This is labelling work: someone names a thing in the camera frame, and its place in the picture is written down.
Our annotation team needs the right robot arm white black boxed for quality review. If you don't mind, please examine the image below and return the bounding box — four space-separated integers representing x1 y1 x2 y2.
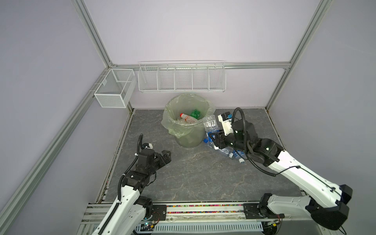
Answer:
208 119 353 231

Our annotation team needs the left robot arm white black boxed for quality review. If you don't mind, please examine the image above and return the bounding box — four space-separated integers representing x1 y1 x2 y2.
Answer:
93 148 171 235

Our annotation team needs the white mesh box basket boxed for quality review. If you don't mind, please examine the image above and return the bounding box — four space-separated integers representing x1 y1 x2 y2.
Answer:
94 69 137 108

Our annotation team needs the water bottle blue label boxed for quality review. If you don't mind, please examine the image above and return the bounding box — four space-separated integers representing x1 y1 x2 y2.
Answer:
203 115 219 136
233 150 246 164

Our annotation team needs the clear bottle red cap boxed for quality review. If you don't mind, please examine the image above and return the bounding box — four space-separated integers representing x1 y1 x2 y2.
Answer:
180 113 198 124

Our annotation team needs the green soda bottle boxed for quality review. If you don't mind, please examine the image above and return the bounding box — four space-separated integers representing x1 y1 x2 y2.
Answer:
190 109 201 120

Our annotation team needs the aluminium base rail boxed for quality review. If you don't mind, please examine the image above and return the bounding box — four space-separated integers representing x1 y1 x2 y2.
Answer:
77 201 335 235

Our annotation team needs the mesh bin with green bag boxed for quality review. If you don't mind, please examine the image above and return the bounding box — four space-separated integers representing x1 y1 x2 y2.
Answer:
161 94 216 148

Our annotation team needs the white wire shelf basket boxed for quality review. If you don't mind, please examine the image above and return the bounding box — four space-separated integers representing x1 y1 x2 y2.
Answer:
138 60 227 93

